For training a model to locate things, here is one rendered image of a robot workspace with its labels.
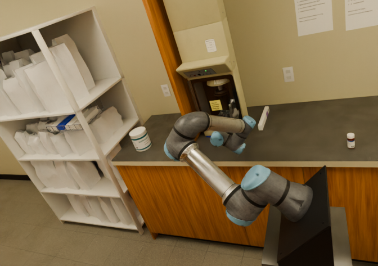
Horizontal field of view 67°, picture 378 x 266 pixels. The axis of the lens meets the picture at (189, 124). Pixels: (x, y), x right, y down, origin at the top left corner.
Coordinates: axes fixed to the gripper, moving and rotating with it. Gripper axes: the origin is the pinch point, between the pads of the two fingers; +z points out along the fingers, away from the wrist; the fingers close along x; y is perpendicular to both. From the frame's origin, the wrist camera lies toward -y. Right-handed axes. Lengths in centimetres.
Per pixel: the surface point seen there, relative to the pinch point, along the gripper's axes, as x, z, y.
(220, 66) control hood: -1.6, -4.2, 33.9
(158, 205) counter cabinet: 72, -21, -68
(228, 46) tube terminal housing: -5.3, 6.5, 41.1
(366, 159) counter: -72, -23, -20
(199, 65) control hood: 10.7, -5.0, 36.5
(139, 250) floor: 104, -34, -115
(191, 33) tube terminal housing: 15, 6, 53
